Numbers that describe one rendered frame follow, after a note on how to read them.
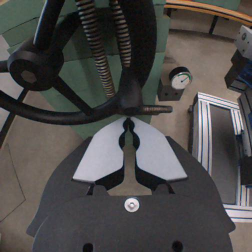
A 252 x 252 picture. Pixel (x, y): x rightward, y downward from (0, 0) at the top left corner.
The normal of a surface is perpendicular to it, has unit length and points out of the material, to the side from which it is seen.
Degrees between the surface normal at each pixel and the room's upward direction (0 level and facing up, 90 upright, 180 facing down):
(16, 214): 0
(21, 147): 0
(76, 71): 90
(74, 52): 90
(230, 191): 0
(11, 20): 90
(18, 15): 90
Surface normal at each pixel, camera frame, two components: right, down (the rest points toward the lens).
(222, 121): -0.06, -0.48
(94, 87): 0.04, 0.87
